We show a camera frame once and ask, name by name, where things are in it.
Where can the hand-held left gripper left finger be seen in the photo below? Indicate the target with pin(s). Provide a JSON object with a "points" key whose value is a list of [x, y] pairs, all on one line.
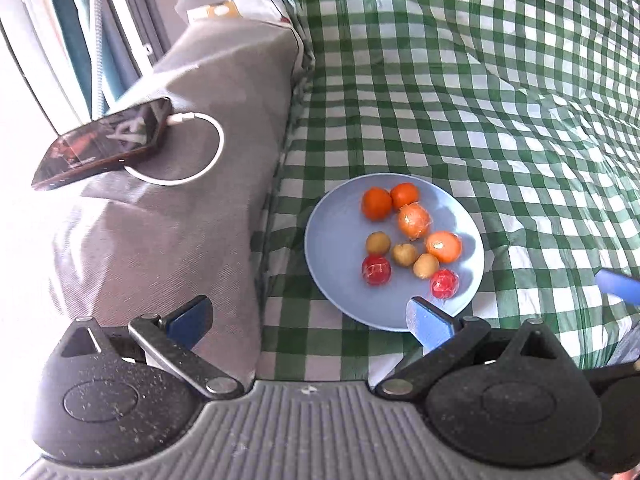
{"points": [[190, 321]]}

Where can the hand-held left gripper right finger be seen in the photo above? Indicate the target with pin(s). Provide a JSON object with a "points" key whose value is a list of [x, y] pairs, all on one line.
{"points": [[430, 325]]}

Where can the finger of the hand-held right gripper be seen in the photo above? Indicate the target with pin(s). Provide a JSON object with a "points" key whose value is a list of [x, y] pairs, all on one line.
{"points": [[620, 286]]}

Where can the red plastic-wrapped fruit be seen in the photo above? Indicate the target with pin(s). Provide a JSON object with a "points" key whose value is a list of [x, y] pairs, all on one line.
{"points": [[444, 283], [376, 269]]}

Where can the small tan longan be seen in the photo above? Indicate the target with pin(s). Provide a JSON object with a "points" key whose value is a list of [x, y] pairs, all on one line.
{"points": [[426, 265], [377, 243], [405, 254]]}

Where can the plastic-wrapped orange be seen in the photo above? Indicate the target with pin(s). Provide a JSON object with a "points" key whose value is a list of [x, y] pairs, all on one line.
{"points": [[443, 246], [414, 221]]}

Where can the light blue plate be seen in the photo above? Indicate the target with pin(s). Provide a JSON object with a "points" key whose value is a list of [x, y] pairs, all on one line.
{"points": [[340, 240]]}

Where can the bare orange tangerine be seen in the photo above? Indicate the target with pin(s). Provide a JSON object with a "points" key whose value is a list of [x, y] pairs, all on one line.
{"points": [[404, 195], [376, 203]]}

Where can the grey blue cloth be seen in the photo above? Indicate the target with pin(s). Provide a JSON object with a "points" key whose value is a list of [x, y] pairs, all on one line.
{"points": [[626, 349]]}

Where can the grey cushion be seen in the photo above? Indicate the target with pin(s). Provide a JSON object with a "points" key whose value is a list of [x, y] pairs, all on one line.
{"points": [[190, 240]]}

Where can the black smartphone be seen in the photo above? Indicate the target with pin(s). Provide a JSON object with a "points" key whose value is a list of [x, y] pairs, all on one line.
{"points": [[95, 150]]}

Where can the green checked cloth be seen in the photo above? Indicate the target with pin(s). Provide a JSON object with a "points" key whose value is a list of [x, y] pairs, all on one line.
{"points": [[500, 110]]}

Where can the white dotted pole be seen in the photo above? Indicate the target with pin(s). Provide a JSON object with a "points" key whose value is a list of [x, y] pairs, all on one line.
{"points": [[97, 35]]}

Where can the teal curtain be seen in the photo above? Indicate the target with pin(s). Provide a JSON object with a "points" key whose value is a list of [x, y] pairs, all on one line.
{"points": [[70, 35]]}

